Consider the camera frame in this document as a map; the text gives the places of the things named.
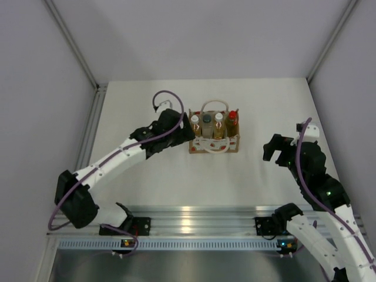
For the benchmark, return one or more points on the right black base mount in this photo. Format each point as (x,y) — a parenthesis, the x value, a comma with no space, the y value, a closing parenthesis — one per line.
(268,229)

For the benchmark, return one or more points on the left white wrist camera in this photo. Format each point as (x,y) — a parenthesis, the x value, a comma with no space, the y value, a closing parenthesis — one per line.
(167,104)

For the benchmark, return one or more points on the aluminium frame post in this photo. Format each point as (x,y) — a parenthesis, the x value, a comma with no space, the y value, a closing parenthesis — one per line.
(64,30)
(335,33)

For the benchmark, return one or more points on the grey slotted cable duct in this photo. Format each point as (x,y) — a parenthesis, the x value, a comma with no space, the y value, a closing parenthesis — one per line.
(175,244)

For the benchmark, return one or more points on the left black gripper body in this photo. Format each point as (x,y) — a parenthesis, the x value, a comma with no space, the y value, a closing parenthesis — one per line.
(181,135)

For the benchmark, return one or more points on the red cap yellow bottle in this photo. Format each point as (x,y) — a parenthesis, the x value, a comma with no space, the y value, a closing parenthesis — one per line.
(231,123)

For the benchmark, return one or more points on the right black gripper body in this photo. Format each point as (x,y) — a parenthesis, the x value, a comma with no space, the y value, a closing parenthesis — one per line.
(284,143)

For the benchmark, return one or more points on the burlap watermelon canvas bag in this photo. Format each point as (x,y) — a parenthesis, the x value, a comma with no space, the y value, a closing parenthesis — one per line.
(215,146)

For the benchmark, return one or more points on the right aluminium frame post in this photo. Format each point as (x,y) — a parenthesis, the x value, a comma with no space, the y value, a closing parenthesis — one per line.
(335,33)

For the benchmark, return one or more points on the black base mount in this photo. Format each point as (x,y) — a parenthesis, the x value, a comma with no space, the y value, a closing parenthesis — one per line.
(268,229)
(137,226)

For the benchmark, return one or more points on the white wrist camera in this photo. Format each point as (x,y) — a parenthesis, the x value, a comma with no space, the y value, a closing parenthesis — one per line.
(311,134)
(167,104)

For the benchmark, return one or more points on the grey cap clear bottle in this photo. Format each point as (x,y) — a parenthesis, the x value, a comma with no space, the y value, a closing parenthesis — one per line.
(207,126)

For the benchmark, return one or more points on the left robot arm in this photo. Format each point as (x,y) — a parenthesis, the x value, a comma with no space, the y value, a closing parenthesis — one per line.
(77,194)

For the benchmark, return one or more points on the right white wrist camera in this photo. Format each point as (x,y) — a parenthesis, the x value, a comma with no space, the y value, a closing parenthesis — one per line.
(311,134)

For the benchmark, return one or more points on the left aluminium frame post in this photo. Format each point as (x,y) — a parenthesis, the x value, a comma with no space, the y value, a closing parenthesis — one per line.
(64,30)

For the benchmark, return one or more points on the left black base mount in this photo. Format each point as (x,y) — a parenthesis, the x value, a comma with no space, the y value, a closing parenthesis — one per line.
(137,226)

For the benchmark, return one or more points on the white cap amber bottle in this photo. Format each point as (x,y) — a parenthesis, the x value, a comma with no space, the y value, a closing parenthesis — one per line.
(195,123)
(218,131)

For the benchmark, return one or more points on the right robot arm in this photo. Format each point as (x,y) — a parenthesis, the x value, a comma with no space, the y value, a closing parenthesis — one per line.
(347,256)

